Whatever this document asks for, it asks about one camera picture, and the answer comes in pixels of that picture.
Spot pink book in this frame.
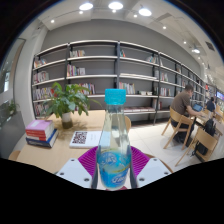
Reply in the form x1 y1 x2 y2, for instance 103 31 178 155
25 119 55 133

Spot round ceiling lights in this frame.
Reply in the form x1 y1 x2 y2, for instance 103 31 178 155
49 1 204 56

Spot red book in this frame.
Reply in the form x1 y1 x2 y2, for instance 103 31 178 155
25 128 56 142

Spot clear bottle with blue cap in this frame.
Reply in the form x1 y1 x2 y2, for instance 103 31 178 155
95 88 133 192

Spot black backpack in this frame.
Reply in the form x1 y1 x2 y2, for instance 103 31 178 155
203 118 217 138

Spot black bag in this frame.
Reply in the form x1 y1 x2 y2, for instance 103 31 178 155
193 141 209 157

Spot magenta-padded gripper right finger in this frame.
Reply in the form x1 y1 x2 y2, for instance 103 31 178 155
129 145 172 189

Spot open laptop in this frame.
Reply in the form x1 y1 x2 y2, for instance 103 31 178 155
192 103 204 113

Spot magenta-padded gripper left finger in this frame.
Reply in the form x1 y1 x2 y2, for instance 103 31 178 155
54 145 100 190

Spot round-backed wooden chair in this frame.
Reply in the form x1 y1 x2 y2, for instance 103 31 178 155
8 149 22 162
123 114 133 134

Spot wooden frame chair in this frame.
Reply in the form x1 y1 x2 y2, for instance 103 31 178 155
161 106 194 150
174 126 221 167

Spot grey bookshelf unit with books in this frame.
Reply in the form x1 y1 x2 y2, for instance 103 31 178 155
31 39 224 126

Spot green potted plant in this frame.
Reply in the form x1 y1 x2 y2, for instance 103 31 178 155
43 81 101 130

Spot blue book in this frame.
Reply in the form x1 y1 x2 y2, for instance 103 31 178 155
25 129 59 149

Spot person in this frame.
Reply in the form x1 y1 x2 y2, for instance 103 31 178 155
169 83 204 144
205 96 217 114

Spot small potted floor plant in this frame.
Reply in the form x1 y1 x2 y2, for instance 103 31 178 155
7 99 19 116

